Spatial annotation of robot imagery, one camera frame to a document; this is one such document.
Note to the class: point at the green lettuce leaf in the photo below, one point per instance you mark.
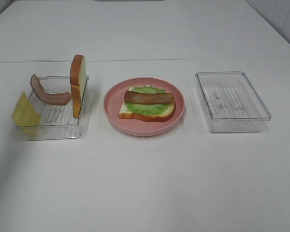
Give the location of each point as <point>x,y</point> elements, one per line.
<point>147,110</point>

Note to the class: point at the brown bacon strip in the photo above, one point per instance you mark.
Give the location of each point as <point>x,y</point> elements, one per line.
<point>148,98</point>

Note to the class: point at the white bread slice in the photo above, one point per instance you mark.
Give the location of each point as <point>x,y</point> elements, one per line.
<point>146,118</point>

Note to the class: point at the pink bacon strip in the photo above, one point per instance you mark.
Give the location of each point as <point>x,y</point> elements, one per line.
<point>56,99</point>

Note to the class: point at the pink round plate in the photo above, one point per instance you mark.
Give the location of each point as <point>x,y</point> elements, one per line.
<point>115,97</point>

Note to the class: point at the upright bread slice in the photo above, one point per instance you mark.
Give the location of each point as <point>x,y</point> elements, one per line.
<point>78,82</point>

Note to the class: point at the clear right plastic container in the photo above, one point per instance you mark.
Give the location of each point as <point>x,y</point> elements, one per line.
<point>230,103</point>

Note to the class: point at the clear plastic container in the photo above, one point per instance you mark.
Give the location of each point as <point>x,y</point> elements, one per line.
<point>57,121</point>
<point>230,103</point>

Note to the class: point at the clear left plastic container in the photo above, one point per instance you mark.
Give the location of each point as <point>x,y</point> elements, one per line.
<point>57,121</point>

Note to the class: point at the yellow cheese slice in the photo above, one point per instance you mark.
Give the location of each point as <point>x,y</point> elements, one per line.
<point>24,114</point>

